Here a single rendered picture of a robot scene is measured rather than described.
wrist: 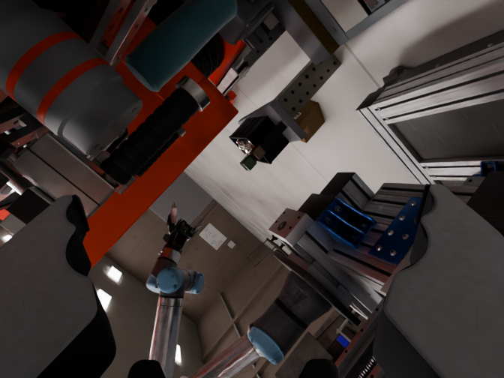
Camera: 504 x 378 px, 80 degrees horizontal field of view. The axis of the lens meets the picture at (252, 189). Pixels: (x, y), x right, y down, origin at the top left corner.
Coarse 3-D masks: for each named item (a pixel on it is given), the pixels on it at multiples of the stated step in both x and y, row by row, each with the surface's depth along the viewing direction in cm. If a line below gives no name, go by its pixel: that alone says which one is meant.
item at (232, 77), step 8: (248, 56) 116; (256, 56) 116; (240, 64) 120; (248, 64) 116; (232, 72) 117; (240, 72) 126; (224, 80) 130; (232, 80) 123; (224, 88) 137; (224, 96) 155
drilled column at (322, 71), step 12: (324, 60) 128; (336, 60) 130; (300, 72) 132; (312, 72) 127; (324, 72) 129; (288, 84) 133; (300, 84) 128; (312, 84) 127; (288, 96) 125; (300, 96) 126; (312, 96) 128; (288, 108) 125; (300, 108) 127
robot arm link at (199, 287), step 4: (184, 268) 109; (188, 272) 101; (192, 272) 105; (196, 272) 106; (200, 272) 107; (192, 276) 103; (196, 276) 105; (200, 276) 105; (204, 276) 108; (192, 280) 102; (196, 280) 104; (200, 280) 104; (204, 280) 109; (192, 284) 102; (196, 284) 103; (200, 284) 105; (188, 288) 101; (192, 288) 103; (196, 288) 103; (200, 288) 106; (192, 292) 105; (196, 292) 105
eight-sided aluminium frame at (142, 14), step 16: (112, 0) 62; (128, 0) 64; (144, 0) 60; (112, 16) 64; (128, 16) 63; (144, 16) 65; (96, 32) 66; (112, 32) 69; (128, 32) 65; (96, 48) 69; (112, 48) 68; (112, 64) 71; (16, 112) 64; (0, 128) 62; (32, 128) 65; (48, 128) 69; (16, 144) 64
